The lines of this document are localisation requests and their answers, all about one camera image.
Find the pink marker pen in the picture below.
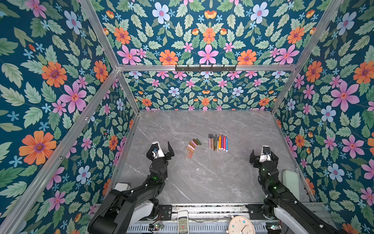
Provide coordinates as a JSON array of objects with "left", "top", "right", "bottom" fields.
[{"left": 222, "top": 136, "right": 227, "bottom": 151}]

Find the orange highlighter pen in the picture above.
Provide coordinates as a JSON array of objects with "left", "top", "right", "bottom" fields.
[{"left": 218, "top": 135, "right": 222, "bottom": 150}]

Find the brown pen tan cap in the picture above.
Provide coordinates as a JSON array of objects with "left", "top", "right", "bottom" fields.
[{"left": 214, "top": 135, "right": 217, "bottom": 151}]

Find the tan pen lilac cap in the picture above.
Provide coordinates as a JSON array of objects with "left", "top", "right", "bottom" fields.
[{"left": 211, "top": 134, "right": 214, "bottom": 149}]

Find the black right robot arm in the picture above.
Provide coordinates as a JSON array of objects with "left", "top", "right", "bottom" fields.
[{"left": 249, "top": 146, "right": 346, "bottom": 234}]

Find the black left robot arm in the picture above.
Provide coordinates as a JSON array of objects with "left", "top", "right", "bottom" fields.
[{"left": 88, "top": 141, "right": 175, "bottom": 234}]

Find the pale green adapter box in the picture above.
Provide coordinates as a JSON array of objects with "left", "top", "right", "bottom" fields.
[{"left": 282, "top": 170, "right": 300, "bottom": 200}]

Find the white power adapter box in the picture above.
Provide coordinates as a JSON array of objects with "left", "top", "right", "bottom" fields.
[{"left": 114, "top": 183, "right": 131, "bottom": 192}]

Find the right small circuit board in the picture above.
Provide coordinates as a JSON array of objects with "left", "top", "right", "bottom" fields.
[{"left": 266, "top": 224, "right": 282, "bottom": 234}]

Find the small circuit board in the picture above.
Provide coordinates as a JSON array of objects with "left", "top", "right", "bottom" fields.
[
  {"left": 266, "top": 224, "right": 282, "bottom": 234},
  {"left": 148, "top": 224, "right": 164, "bottom": 232}
]

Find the white remote control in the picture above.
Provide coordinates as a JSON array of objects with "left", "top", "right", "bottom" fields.
[{"left": 177, "top": 210, "right": 190, "bottom": 234}]

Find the left small circuit board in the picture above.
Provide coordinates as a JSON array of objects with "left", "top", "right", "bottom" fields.
[{"left": 148, "top": 224, "right": 164, "bottom": 232}]

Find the round pink clock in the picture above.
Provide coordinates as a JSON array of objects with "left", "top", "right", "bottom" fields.
[{"left": 226, "top": 215, "right": 256, "bottom": 234}]

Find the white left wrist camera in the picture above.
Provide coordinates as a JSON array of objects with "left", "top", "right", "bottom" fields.
[{"left": 151, "top": 141, "right": 165, "bottom": 160}]

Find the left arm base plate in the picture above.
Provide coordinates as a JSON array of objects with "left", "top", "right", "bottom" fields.
[{"left": 152, "top": 205, "right": 173, "bottom": 221}]

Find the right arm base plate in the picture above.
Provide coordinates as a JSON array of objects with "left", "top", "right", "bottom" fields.
[{"left": 245, "top": 204, "right": 275, "bottom": 220}]

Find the black hook rail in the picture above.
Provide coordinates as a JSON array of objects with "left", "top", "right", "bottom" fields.
[{"left": 174, "top": 64, "right": 237, "bottom": 73}]

